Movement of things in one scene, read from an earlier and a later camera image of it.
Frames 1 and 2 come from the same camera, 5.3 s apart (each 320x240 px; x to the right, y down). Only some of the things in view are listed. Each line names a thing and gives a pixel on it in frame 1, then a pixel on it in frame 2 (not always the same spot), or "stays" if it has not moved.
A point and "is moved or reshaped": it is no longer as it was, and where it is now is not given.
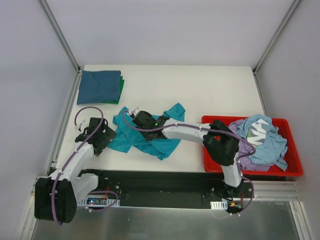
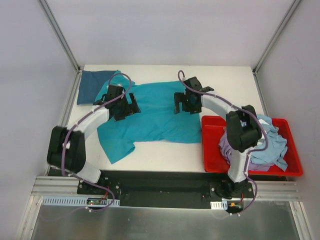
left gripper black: [105, 139] -> [125, 109]
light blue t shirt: [273, 150] stays
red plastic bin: [294, 166] stays
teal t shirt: [130, 135] is moved or reshaped
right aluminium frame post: [288, 13] stays
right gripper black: [139, 119] -> [183, 104]
